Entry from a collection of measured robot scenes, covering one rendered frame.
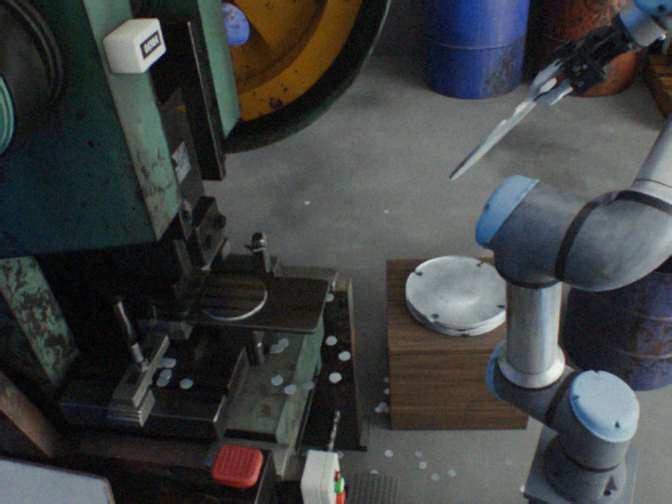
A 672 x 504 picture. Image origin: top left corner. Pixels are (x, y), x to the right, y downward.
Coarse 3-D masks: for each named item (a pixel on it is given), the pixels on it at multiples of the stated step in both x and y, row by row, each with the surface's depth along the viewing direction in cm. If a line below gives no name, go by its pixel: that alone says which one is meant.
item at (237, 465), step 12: (216, 456) 92; (228, 456) 92; (240, 456) 91; (252, 456) 91; (216, 468) 90; (228, 468) 90; (240, 468) 90; (252, 468) 90; (216, 480) 89; (228, 480) 89; (240, 480) 88; (252, 480) 88
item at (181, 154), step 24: (168, 96) 96; (168, 120) 95; (192, 144) 104; (192, 168) 105; (192, 192) 105; (192, 216) 104; (216, 216) 108; (168, 240) 100; (192, 240) 102; (216, 240) 109; (120, 264) 105; (144, 264) 104; (168, 264) 103; (192, 264) 106
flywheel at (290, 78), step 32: (224, 0) 118; (256, 0) 117; (288, 0) 116; (320, 0) 115; (352, 0) 111; (256, 32) 121; (288, 32) 120; (320, 32) 115; (256, 64) 125; (288, 64) 121; (320, 64) 119; (256, 96) 126; (288, 96) 125
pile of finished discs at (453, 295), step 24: (432, 264) 181; (456, 264) 180; (408, 288) 174; (432, 288) 173; (456, 288) 171; (480, 288) 171; (504, 288) 171; (432, 312) 166; (456, 312) 165; (480, 312) 164; (504, 312) 164
